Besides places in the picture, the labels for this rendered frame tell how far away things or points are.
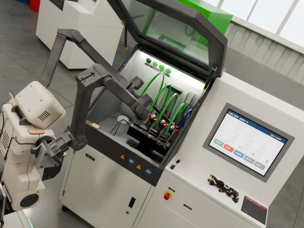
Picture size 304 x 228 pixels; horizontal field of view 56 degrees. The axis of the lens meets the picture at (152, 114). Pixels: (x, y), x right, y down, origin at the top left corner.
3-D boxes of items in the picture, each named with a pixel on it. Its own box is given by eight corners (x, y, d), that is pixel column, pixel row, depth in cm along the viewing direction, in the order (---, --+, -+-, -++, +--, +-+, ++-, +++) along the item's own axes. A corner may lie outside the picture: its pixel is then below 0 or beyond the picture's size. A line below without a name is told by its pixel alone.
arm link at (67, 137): (57, 137, 136) (62, 145, 134) (75, 125, 139) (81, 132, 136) (63, 144, 144) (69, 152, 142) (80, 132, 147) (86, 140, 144)
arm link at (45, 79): (59, 27, 171) (58, 21, 162) (81, 36, 175) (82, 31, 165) (32, 97, 166) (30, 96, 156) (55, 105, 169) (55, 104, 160)
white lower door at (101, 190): (60, 200, 244) (76, 138, 211) (62, 198, 246) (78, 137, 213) (123, 245, 229) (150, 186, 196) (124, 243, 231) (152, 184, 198)
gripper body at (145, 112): (151, 113, 170) (148, 107, 163) (140, 125, 168) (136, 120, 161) (143, 107, 173) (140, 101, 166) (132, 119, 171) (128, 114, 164)
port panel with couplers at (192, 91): (173, 118, 230) (188, 85, 215) (175, 117, 233) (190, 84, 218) (187, 126, 227) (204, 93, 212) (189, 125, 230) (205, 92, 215)
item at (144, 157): (78, 139, 211) (83, 121, 203) (82, 136, 215) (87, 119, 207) (149, 184, 196) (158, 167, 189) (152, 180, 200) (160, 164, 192)
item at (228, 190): (204, 184, 185) (208, 178, 182) (208, 176, 194) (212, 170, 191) (236, 204, 180) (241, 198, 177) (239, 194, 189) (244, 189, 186)
